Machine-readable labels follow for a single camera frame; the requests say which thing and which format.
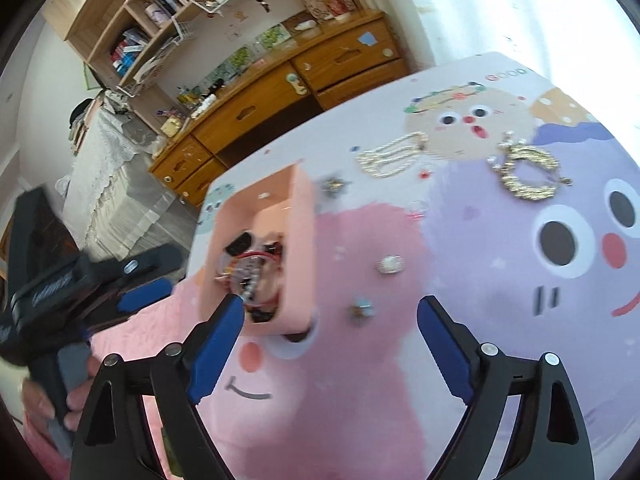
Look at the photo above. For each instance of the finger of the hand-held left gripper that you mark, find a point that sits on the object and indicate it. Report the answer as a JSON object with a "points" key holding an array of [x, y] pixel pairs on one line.
{"points": [[145, 294], [150, 260]]}

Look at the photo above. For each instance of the small silver earring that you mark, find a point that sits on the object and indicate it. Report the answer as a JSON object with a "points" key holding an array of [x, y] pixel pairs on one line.
{"points": [[361, 309]]}

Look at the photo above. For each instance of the red bangle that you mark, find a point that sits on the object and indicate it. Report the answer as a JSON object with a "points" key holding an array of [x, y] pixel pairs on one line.
{"points": [[255, 280]]}

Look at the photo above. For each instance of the cartoon printed table mat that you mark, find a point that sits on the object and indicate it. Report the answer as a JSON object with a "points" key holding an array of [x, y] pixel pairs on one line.
{"points": [[450, 310]]}

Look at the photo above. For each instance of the person's left hand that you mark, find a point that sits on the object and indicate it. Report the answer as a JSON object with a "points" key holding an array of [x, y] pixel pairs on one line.
{"points": [[75, 390]]}

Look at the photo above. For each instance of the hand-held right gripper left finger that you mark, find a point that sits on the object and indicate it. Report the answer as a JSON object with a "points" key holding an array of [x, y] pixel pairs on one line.
{"points": [[216, 345]]}

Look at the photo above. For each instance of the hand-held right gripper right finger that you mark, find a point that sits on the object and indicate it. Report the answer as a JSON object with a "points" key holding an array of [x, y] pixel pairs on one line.
{"points": [[445, 347]]}

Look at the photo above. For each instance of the bed with white lace cover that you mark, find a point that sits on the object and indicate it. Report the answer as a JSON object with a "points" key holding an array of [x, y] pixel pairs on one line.
{"points": [[115, 190]]}

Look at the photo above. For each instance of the black hair clip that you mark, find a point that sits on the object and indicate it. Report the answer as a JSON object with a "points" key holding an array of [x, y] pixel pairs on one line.
{"points": [[239, 244]]}

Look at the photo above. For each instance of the red patterned storage box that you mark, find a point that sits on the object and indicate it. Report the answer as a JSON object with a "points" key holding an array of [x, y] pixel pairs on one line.
{"points": [[327, 0]]}

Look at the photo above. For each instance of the wooden desk with drawers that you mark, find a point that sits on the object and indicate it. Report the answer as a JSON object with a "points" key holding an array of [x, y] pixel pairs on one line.
{"points": [[280, 105]]}

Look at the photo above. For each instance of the pink jewelry box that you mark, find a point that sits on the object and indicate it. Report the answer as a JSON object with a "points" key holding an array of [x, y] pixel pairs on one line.
{"points": [[270, 240]]}

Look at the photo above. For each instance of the wooden bookshelf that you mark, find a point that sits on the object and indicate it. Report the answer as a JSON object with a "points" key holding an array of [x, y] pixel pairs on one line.
{"points": [[145, 15]]}

